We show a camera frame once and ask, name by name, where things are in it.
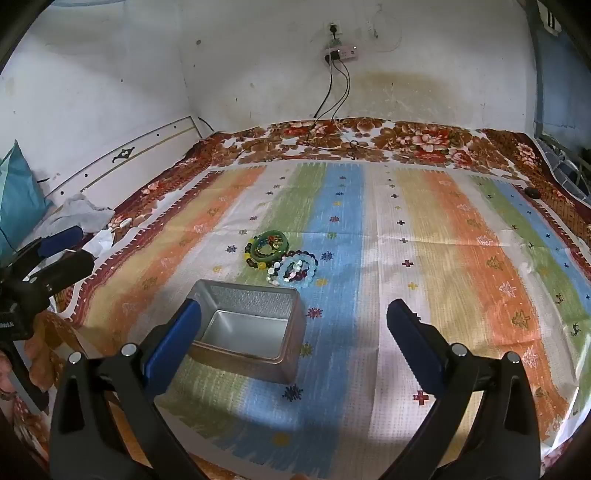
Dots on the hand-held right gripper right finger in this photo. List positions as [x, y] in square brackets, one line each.
[411, 341]

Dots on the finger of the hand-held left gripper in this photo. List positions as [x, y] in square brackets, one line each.
[64, 237]
[69, 270]

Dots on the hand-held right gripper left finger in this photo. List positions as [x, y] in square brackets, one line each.
[173, 337]

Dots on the silver metal tin box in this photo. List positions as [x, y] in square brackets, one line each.
[258, 332]

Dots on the person's left forearm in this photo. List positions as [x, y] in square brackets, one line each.
[4, 374]

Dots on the grey crumpled cloth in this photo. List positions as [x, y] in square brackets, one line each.
[78, 212]

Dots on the white crumpled cloth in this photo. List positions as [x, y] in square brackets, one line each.
[101, 242]

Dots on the teal pillow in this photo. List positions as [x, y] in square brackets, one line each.
[18, 198]

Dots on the striped pastel mat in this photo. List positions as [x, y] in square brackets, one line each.
[415, 258]

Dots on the white bed headboard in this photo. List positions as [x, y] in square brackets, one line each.
[138, 152]

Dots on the small black object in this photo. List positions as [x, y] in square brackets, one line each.
[533, 192]

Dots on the brown floral blanket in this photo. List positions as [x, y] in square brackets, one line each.
[415, 138]

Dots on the white power strip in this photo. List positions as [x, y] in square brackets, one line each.
[341, 53]

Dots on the blue curtain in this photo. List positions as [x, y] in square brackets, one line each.
[565, 78]

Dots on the white wall socket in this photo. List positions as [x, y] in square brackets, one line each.
[334, 28]

